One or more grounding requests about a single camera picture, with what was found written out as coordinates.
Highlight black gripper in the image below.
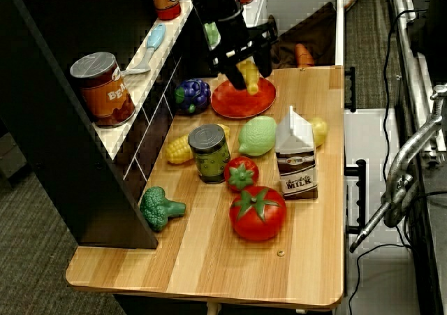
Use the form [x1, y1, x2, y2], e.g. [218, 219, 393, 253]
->
[199, 8, 281, 91]

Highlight yellow toy banana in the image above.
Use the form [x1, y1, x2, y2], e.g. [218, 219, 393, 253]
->
[235, 59, 261, 96]

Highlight red orange toy plate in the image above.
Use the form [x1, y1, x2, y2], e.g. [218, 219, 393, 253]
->
[210, 78, 277, 119]

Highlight green toy lettuce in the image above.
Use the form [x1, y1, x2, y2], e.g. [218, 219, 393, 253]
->
[203, 21, 221, 46]

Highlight orange toy carrot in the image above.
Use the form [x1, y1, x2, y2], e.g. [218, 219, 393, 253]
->
[294, 43, 316, 68]

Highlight purple toy grapes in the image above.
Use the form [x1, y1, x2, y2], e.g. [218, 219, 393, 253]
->
[174, 78, 212, 115]

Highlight light green toy lime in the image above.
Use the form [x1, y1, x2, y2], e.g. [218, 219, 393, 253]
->
[237, 115, 278, 156]

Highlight brown cloth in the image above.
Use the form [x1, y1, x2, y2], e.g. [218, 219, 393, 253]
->
[270, 1, 338, 68]

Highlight green toy can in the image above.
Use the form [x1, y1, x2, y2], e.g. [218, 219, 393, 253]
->
[187, 123, 231, 185]

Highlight yellow toy lemon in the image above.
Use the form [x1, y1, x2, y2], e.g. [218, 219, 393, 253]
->
[308, 117, 330, 149]

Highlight chocolate milk toy carton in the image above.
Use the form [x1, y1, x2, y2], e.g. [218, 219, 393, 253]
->
[274, 105, 320, 200]

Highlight small red toy tomato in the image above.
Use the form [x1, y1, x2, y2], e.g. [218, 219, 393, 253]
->
[223, 156, 260, 193]

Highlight yellow toy corn cob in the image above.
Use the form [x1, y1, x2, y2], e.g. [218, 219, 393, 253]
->
[164, 125, 231, 165]

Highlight large red toy tomato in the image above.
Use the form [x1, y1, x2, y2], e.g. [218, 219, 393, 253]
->
[229, 185, 288, 242]

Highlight orange beans toy can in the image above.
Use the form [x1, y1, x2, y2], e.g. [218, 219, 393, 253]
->
[69, 52, 137, 129]

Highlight green toy broccoli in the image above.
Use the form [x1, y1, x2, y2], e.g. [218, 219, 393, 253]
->
[139, 186, 187, 233]

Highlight silver metal clamp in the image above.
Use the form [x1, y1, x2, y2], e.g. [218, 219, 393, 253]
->
[349, 83, 447, 254]

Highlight black toy kitchen shelf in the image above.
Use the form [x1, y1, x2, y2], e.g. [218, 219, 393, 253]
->
[0, 0, 219, 250]

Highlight blue handled toy spoon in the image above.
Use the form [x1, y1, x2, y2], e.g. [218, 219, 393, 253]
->
[122, 23, 167, 75]

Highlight short black drawer handle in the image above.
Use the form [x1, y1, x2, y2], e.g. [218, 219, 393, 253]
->
[344, 66, 358, 114]

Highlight black cable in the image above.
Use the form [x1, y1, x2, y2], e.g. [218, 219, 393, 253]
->
[382, 8, 427, 155]
[349, 192, 447, 299]

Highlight aluminium frame rail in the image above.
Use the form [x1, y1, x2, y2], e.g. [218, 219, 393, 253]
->
[386, 0, 447, 162]

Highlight long black drawer handle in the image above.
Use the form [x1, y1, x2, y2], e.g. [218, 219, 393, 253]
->
[344, 159, 367, 235]

